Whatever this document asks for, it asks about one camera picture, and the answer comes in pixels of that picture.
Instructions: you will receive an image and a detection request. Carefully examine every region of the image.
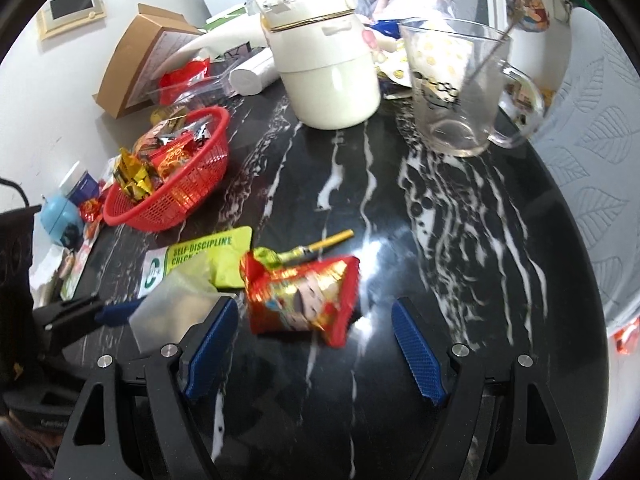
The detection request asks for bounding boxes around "red wedding candy packet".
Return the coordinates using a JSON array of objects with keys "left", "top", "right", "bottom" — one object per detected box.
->
[{"left": 240, "top": 254, "right": 360, "bottom": 348}]

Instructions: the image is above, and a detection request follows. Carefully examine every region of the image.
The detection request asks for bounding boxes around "yellow black snack packet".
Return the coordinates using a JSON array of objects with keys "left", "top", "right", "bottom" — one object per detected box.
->
[{"left": 113, "top": 148, "right": 155, "bottom": 204}]

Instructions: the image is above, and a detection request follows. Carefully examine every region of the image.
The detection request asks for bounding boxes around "green self-discipline packet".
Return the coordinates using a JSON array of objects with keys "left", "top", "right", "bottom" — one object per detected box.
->
[{"left": 138, "top": 226, "right": 253, "bottom": 298}]

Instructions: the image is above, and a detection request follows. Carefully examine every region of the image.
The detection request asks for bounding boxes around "small red gold candy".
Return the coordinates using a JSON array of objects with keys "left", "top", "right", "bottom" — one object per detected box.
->
[{"left": 252, "top": 230, "right": 355, "bottom": 269}]

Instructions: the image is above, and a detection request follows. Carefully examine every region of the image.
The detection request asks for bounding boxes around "red snack packets pile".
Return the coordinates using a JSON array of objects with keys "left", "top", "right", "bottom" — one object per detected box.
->
[{"left": 78, "top": 196, "right": 105, "bottom": 240}]

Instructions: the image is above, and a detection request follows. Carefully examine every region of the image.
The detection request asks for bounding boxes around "light blue toy figure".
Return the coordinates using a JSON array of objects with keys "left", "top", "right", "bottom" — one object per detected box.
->
[{"left": 40, "top": 194, "right": 85, "bottom": 250}]

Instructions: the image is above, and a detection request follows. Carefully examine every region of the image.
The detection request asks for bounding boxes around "white cap blue bottle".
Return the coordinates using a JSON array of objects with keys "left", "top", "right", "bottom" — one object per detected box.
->
[{"left": 58, "top": 160, "right": 100, "bottom": 207}]

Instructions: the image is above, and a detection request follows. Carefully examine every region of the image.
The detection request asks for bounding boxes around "red plastic basket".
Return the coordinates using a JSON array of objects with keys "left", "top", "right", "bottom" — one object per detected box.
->
[{"left": 103, "top": 106, "right": 230, "bottom": 232}]

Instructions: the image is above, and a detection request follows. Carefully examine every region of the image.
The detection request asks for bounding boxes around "red bag in container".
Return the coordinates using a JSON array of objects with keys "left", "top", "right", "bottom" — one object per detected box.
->
[{"left": 158, "top": 58, "right": 210, "bottom": 89}]

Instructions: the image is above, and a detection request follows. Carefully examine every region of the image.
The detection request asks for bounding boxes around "white cylinder container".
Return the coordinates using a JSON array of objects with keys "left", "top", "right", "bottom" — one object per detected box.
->
[{"left": 229, "top": 48, "right": 280, "bottom": 96}]

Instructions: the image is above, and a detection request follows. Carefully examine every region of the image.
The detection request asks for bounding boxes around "clear glass mug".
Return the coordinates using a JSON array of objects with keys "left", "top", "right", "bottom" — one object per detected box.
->
[{"left": 399, "top": 18, "right": 544, "bottom": 157}]

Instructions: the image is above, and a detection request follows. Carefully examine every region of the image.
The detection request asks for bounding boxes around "brown cardboard box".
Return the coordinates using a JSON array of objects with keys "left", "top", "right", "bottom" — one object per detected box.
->
[{"left": 93, "top": 3, "right": 201, "bottom": 119}]

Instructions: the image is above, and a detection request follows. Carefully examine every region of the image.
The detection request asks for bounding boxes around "white cream jar pot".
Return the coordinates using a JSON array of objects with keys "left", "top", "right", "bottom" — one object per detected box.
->
[{"left": 255, "top": 0, "right": 381, "bottom": 130}]

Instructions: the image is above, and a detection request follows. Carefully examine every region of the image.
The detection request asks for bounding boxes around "wall intercom panel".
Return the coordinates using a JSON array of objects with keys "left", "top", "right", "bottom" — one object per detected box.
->
[{"left": 36, "top": 0, "right": 106, "bottom": 41}]

